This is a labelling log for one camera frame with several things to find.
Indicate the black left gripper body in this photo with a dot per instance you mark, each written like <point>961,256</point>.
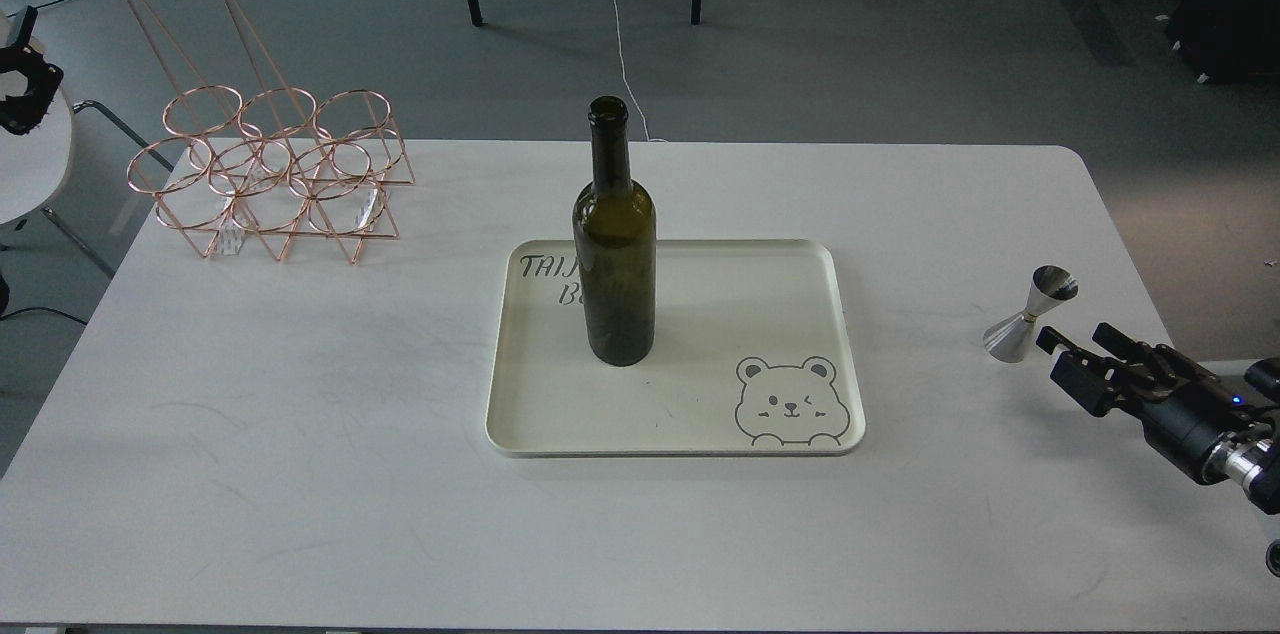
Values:
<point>23,111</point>

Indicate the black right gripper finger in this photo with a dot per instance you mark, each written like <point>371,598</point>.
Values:
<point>1119,347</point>
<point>1085,376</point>

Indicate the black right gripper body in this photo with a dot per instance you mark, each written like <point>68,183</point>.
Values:
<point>1190,417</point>

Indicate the steel double jigger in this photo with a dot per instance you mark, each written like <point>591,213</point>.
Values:
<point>1009,339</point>

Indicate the dark green wine bottle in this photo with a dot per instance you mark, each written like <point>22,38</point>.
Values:
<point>614,223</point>

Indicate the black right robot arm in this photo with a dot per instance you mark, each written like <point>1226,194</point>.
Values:
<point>1262,377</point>

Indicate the white round chair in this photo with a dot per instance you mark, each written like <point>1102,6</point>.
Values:
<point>35,167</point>

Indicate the cream bear serving tray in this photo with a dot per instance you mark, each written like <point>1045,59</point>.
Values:
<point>751,357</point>

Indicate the black bag on floor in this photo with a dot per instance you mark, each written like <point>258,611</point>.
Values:
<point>1225,40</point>

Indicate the copper wire bottle rack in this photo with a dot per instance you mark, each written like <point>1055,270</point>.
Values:
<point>267,162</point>

